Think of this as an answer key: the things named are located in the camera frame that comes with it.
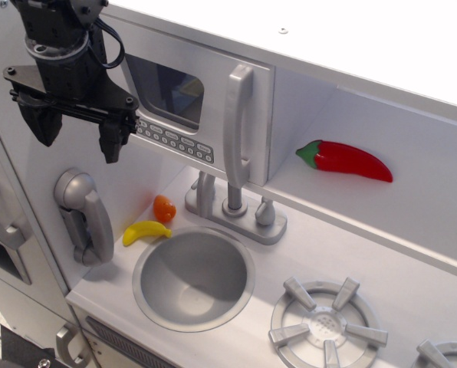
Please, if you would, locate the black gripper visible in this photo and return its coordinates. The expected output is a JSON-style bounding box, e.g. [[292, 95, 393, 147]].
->
[[3, 49, 138, 163]]

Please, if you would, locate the grey microwave door handle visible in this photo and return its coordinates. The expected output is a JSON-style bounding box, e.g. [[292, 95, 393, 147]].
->
[[222, 64, 253, 189]]

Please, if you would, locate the grey toy stove burner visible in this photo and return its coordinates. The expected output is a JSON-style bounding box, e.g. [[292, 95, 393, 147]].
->
[[268, 277, 388, 367]]

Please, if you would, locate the silver round sink bowl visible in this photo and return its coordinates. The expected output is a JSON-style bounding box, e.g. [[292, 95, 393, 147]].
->
[[132, 227, 255, 333]]

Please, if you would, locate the grey oven door handle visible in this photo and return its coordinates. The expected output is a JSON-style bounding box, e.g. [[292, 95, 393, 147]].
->
[[55, 326, 90, 368]]

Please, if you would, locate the yellow toy banana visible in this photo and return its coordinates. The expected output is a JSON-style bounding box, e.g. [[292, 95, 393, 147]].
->
[[122, 221, 172, 247]]

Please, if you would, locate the white toy microwave door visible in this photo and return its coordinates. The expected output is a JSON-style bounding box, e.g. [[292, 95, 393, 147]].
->
[[115, 41, 276, 187]]

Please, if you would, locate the orange toy fruit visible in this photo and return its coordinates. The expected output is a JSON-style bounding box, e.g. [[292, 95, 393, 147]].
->
[[153, 195, 176, 223]]

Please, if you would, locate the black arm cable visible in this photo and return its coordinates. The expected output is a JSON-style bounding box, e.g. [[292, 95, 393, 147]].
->
[[94, 17, 125, 71]]

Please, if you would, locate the red toy chili pepper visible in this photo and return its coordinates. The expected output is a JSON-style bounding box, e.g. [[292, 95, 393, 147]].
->
[[295, 140, 393, 182]]

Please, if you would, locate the grey toy faucet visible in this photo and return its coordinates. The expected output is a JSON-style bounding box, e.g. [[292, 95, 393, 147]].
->
[[185, 172, 288, 245]]

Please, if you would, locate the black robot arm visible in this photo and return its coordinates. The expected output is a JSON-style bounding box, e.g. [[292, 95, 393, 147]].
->
[[3, 1, 139, 163]]

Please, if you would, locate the grey toy wall phone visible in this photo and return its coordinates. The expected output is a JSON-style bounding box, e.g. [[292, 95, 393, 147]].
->
[[54, 168, 113, 267]]

